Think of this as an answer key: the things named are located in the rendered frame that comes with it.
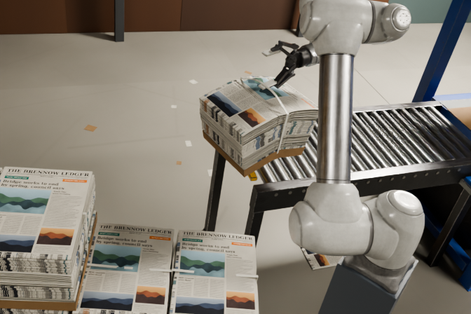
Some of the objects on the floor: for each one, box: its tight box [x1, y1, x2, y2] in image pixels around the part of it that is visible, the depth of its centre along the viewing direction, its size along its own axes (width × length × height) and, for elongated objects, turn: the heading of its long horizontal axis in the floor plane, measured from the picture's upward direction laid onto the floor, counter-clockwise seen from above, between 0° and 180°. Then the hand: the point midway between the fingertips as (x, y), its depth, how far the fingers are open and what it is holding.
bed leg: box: [244, 207, 264, 247], centre depth 241 cm, size 6×6×68 cm
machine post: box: [411, 0, 471, 102], centre depth 312 cm, size 9×9×155 cm
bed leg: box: [203, 149, 226, 232], centre depth 278 cm, size 6×6×68 cm
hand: (264, 69), depth 195 cm, fingers open, 14 cm apart
